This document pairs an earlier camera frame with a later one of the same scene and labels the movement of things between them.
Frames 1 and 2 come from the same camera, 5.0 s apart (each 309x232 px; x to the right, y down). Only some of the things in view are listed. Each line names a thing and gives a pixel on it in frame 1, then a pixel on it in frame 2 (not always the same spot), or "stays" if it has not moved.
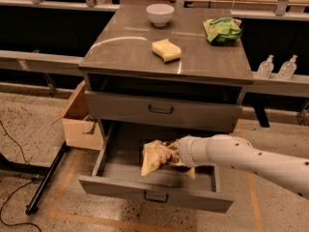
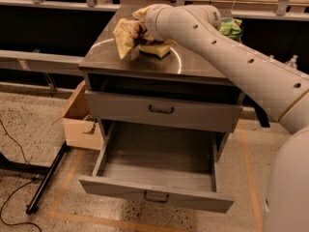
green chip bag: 222,29 stays
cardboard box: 80,129 stays
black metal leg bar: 32,207 stays
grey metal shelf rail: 32,61 stays
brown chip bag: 167,152 -> 136,31
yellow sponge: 166,50 -> 158,50
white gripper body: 185,153 -> 151,20
